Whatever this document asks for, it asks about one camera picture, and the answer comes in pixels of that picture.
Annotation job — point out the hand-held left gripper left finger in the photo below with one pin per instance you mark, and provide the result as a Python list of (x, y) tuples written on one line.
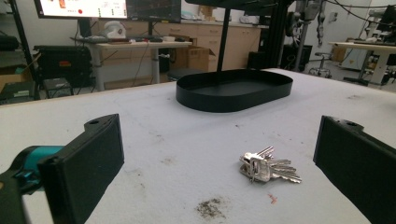
[(84, 174)]

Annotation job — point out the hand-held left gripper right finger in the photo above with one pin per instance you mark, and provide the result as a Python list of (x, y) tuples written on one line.
[(358, 165)]

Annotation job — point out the bunch of silver keys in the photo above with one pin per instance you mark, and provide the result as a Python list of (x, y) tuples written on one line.
[(264, 166)]

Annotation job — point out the black oval tray stand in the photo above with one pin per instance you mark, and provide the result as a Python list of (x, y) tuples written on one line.
[(232, 90)]

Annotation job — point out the small black box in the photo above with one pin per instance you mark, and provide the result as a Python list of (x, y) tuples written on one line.
[(57, 87)]

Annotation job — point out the rolling stool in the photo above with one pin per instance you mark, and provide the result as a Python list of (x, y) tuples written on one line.
[(320, 65)]

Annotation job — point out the white side table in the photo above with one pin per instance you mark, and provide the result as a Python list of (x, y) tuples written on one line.
[(370, 56)]

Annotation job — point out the black equipment case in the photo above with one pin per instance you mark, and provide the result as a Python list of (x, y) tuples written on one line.
[(63, 65)]

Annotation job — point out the black keyboard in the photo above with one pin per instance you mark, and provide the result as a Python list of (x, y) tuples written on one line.
[(93, 39)]

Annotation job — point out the white desk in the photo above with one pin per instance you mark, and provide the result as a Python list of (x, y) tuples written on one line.
[(140, 46)]

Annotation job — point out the black metal stand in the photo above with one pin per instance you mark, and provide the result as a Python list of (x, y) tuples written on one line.
[(23, 46)]

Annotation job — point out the white helmet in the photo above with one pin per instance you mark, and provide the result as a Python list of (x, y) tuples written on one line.
[(113, 29)]

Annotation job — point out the cardboard box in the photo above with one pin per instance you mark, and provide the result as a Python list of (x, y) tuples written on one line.
[(194, 57)]

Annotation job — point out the dark computer monitor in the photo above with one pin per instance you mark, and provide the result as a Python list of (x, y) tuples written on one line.
[(154, 9)]

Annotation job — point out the black metal frame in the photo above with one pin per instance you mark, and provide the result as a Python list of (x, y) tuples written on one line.
[(277, 34)]

